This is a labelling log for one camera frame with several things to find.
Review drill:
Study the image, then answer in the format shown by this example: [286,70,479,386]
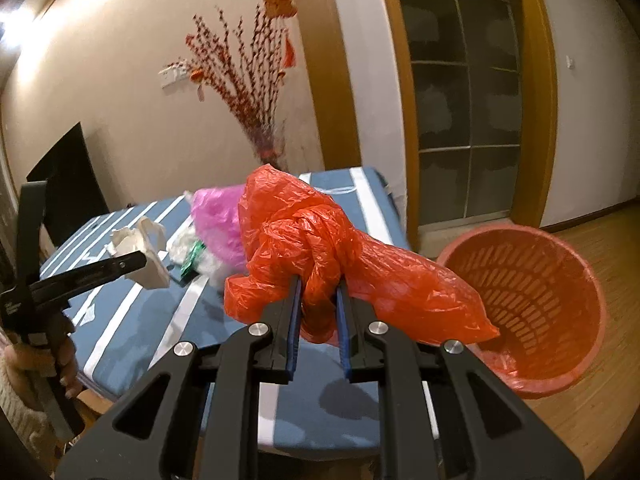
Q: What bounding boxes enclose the red hanging ornament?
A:
[263,0,297,68]

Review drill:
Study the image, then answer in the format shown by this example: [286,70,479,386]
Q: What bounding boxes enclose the white tissue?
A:
[109,216,170,289]

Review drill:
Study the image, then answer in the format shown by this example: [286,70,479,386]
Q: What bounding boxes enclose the red decorative branches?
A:
[165,5,301,156]

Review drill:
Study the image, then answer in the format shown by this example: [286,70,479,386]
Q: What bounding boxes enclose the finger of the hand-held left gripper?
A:
[27,251,148,307]
[15,181,49,311]

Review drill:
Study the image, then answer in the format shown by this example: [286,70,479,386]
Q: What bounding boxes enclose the pink plastic bag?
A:
[191,185,248,268]

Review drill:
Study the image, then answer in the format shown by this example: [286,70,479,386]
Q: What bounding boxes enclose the blue striped tablecloth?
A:
[39,166,436,461]

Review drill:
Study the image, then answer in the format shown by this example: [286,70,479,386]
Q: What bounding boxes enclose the white crumpled plastic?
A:
[167,227,226,286]

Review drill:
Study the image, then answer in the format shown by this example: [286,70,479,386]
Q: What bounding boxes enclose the orange plastic basket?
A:
[436,225,607,400]

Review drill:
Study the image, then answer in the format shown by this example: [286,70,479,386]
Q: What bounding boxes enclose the green packet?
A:
[181,241,207,281]

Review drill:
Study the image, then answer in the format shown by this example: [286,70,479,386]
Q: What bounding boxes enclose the dark vase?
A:
[257,147,289,173]

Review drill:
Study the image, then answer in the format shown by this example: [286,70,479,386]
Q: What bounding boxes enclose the wooden wall trim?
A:
[285,0,362,171]

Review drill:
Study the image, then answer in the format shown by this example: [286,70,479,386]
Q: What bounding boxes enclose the glass panel door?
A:
[390,0,523,226]

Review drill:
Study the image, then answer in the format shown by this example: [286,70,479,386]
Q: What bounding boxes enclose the black television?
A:
[26,122,110,246]

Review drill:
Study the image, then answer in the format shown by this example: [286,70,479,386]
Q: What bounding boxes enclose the person's left forearm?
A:
[0,347,56,461]

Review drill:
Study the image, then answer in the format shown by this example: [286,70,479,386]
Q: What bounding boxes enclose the white wall outlet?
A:
[159,66,188,92]

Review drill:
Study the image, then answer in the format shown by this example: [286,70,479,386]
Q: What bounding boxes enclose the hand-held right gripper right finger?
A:
[336,280,586,480]

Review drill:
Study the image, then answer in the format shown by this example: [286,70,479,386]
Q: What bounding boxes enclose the person's left hand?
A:
[4,329,82,402]

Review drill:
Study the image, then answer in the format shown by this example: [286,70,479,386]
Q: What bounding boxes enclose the red plastic bag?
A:
[223,164,501,346]

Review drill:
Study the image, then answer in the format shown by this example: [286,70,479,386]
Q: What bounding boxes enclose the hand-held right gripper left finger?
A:
[55,276,303,480]

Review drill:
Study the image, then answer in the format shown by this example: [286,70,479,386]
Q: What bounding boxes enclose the wooden door frame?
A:
[375,0,558,241]

